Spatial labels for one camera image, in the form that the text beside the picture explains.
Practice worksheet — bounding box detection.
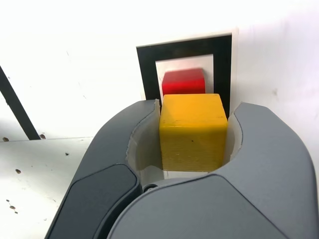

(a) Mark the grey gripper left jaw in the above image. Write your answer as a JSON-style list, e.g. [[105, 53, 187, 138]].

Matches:
[[46, 98, 165, 239]]

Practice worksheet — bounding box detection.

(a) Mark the yellow cube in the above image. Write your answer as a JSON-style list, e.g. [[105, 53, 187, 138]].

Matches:
[[159, 93, 229, 173]]

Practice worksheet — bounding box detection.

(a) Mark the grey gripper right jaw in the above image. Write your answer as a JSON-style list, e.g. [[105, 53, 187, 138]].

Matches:
[[107, 101, 314, 239]]

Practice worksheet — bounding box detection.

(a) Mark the red cube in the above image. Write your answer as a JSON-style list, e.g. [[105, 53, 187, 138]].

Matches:
[[161, 68, 206, 95]]

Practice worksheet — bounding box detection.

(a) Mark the black tape strip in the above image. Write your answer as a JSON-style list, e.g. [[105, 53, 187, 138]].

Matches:
[[0, 66, 42, 140]]

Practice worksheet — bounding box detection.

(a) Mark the black tape square outline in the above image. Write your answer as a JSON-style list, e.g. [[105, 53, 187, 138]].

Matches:
[[136, 34, 233, 113]]

